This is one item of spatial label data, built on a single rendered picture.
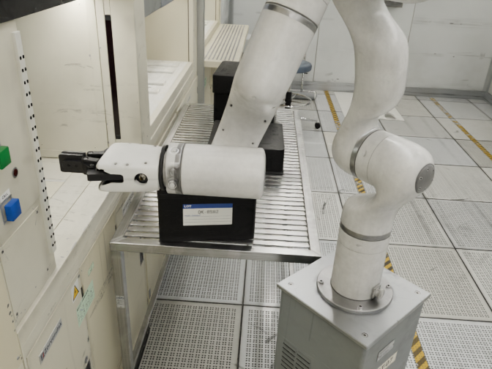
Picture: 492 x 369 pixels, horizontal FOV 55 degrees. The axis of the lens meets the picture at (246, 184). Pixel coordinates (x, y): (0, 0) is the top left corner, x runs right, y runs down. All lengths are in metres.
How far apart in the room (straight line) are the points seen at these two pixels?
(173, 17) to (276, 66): 2.22
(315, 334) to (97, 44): 1.01
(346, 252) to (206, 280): 1.40
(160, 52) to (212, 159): 2.27
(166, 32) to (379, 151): 2.11
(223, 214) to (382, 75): 0.62
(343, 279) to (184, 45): 2.06
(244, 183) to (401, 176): 0.37
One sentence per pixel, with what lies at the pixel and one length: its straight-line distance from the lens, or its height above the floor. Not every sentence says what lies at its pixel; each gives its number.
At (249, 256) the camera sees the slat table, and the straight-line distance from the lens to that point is 1.36.
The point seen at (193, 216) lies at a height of 0.85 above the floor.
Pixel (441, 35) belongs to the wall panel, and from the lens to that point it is 5.89.
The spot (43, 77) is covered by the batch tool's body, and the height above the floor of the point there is 1.14.
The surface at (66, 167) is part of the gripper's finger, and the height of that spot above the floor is 1.20.
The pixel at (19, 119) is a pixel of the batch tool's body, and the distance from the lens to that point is 0.95.
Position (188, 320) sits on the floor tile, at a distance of 2.24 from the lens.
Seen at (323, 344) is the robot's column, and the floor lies 0.67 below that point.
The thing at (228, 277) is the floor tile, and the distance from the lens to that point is 2.47.
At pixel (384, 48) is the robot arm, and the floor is 1.37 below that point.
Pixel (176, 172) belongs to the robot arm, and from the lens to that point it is 0.75.
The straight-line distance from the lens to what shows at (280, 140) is 1.83.
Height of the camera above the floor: 1.54
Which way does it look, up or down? 27 degrees down
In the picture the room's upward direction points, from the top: 3 degrees clockwise
